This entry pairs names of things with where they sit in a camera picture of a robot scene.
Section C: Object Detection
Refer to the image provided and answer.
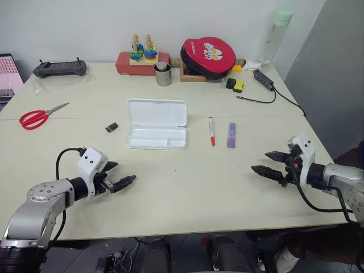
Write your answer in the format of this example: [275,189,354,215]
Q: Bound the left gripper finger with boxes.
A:
[112,175,137,195]
[99,161,119,175]

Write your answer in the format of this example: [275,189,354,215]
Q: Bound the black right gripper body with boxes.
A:
[280,150,303,188]

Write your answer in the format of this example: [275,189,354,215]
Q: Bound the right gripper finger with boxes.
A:
[264,151,289,164]
[250,165,286,183]

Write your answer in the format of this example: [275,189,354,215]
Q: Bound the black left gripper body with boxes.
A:
[91,170,115,198]

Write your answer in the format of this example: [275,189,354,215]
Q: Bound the white plastic pencil case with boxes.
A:
[125,98,188,151]

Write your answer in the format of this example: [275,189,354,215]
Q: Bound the purple highlighter pen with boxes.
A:
[226,122,237,149]

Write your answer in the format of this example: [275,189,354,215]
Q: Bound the dark maroon clothing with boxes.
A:
[332,146,364,172]

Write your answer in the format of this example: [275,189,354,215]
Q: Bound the red and white marker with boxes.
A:
[208,116,217,147]

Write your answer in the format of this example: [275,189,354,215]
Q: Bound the dark rounded shape under table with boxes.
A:
[138,238,172,273]
[208,235,254,273]

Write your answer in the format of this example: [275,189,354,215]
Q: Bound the dark trouser leg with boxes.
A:
[287,221,364,271]

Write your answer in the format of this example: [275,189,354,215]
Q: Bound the white shoe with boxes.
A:
[274,245,300,271]

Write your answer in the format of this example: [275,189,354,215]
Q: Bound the crumpled white tissue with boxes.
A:
[243,60,263,71]

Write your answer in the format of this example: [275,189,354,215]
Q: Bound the red cardboard box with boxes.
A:
[115,51,171,77]

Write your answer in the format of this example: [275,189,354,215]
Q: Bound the steel cylinder container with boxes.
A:
[153,61,172,87]

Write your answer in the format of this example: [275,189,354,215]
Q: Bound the black handheld remote controller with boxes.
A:
[32,57,88,78]

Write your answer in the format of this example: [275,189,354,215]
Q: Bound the clear plastic bag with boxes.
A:
[30,63,96,95]

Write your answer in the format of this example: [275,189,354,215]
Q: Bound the wooden colourful stacking toy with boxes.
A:
[129,33,160,66]

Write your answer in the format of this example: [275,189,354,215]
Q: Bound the clear bottle with green lid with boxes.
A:
[257,8,294,71]

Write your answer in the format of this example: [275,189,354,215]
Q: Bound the small wooden box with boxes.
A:
[179,59,207,83]

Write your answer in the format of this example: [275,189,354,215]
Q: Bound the red round boxing pad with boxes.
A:
[180,36,237,84]

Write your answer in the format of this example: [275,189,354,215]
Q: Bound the laptop with pink screen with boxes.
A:
[0,52,25,112]

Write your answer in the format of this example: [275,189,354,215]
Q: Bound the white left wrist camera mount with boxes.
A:
[76,147,110,200]

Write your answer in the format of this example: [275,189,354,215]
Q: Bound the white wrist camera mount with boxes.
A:
[287,132,317,186]
[76,147,110,200]

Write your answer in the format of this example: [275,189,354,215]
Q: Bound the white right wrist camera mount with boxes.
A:
[287,132,317,186]

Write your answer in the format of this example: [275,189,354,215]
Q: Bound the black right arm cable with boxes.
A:
[292,163,359,225]

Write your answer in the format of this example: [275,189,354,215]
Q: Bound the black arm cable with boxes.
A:
[292,163,359,225]
[47,147,86,250]

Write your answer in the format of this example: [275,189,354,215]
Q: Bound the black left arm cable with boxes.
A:
[47,147,86,250]

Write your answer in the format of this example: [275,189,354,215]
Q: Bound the white cable under table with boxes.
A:
[113,241,140,271]

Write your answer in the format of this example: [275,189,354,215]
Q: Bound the black usb hub with cable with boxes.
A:
[235,69,307,118]

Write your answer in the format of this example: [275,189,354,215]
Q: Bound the red handled scissors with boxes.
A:
[19,102,71,131]

